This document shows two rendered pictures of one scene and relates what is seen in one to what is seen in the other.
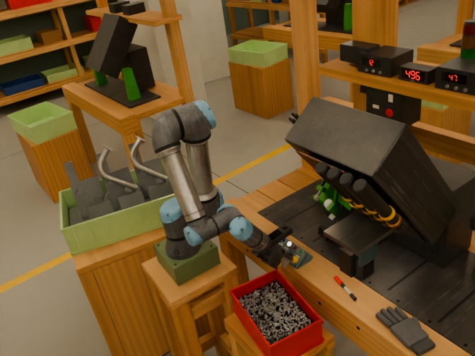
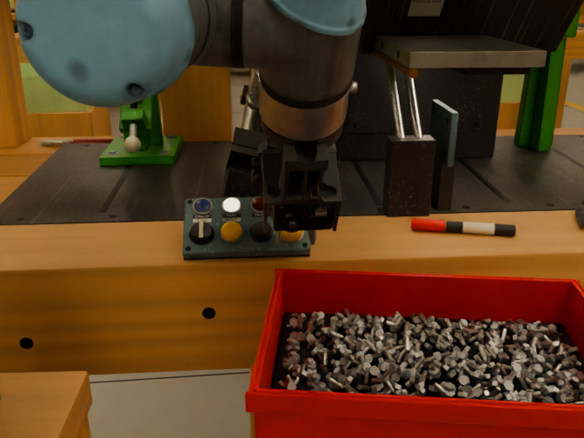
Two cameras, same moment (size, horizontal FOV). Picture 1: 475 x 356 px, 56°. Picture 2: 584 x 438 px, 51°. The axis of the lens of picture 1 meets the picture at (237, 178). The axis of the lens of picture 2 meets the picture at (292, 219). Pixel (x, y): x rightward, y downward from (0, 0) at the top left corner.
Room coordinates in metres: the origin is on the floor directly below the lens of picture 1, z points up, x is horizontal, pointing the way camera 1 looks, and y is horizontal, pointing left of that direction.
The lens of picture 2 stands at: (1.07, 0.42, 1.21)
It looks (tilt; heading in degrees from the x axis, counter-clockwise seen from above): 22 degrees down; 296
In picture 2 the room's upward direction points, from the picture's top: straight up
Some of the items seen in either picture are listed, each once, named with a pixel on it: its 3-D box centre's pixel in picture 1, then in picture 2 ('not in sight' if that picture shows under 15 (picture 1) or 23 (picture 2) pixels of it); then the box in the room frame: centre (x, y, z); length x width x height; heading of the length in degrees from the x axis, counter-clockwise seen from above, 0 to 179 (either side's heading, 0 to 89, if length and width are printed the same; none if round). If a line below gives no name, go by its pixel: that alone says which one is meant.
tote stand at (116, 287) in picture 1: (148, 273); not in sight; (2.07, 0.61, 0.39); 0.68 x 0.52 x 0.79; 110
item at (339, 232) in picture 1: (377, 220); (429, 46); (1.30, -0.48, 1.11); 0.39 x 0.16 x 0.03; 120
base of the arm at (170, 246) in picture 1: (181, 239); not in sight; (1.54, 0.28, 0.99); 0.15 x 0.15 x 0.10
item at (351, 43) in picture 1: (359, 52); not in sight; (1.78, -0.57, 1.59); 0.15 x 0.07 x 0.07; 30
